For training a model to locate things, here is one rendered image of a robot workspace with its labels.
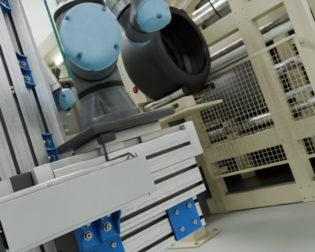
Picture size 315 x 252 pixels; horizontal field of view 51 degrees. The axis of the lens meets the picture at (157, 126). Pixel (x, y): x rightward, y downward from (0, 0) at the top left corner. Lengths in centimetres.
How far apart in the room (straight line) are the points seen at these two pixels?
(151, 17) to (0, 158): 47
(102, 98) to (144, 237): 33
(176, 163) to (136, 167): 23
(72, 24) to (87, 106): 20
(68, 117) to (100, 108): 145
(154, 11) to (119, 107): 22
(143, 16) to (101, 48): 13
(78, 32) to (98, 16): 5
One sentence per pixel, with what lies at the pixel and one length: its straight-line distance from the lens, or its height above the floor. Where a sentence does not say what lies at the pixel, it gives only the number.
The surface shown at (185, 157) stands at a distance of 84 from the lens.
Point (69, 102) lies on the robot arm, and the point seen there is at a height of 92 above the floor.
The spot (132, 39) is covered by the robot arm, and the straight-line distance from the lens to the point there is 89.
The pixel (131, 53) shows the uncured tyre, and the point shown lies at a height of 120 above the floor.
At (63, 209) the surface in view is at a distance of 55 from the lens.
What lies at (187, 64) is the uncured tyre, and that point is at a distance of 238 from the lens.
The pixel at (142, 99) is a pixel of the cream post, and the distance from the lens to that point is 220.
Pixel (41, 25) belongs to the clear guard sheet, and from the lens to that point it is 240.
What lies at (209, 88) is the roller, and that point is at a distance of 211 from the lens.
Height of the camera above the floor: 63
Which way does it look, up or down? 4 degrees up
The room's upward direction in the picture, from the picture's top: 19 degrees counter-clockwise
